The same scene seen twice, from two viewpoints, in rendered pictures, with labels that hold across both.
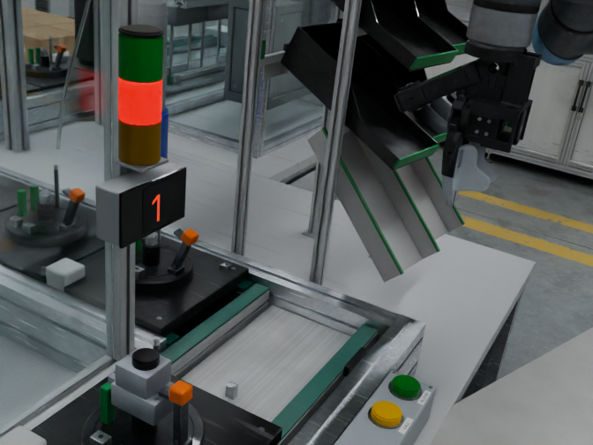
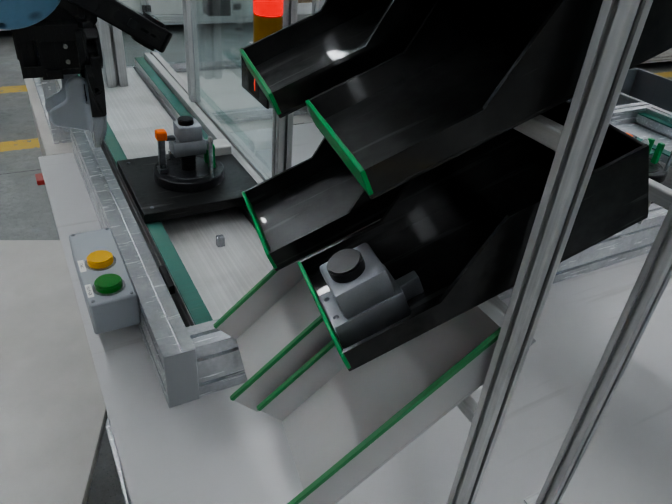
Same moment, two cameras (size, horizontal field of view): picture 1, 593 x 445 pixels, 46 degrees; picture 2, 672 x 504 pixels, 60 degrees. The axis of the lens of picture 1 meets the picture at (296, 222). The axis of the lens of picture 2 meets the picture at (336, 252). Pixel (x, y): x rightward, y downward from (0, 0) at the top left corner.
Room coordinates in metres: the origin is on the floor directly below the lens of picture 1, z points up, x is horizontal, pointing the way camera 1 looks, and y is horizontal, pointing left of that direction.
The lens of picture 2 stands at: (1.47, -0.59, 1.53)
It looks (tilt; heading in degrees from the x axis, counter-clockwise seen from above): 34 degrees down; 122
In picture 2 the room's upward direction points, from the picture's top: 5 degrees clockwise
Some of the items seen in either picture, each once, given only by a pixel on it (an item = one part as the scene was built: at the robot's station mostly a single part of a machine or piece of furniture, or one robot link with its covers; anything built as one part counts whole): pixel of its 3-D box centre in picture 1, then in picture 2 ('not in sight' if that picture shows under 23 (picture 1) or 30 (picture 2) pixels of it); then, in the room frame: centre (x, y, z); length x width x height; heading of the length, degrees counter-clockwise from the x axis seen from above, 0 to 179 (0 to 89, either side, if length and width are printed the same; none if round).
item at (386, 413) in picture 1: (386, 415); (100, 261); (0.74, -0.15, 0.96); 0.04 x 0.04 x 0.02
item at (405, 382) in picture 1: (405, 388); (108, 285); (0.80, -0.18, 0.96); 0.04 x 0.04 x 0.02
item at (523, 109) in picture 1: (491, 96); (54, 15); (0.86, -0.22, 1.37); 0.09 x 0.08 x 0.12; 63
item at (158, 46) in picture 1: (140, 56); not in sight; (0.80, 0.20, 1.38); 0.05 x 0.05 x 0.05
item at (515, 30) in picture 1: (500, 27); not in sight; (0.86, -0.21, 1.45); 0.08 x 0.08 x 0.05
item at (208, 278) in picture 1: (150, 250); not in sight; (1.03, 0.23, 1.01); 0.24 x 0.24 x 0.13; 63
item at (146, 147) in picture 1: (139, 139); (268, 29); (0.80, 0.20, 1.28); 0.05 x 0.05 x 0.05
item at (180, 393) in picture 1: (175, 411); (165, 148); (0.62, 0.11, 1.04); 0.04 x 0.02 x 0.08; 63
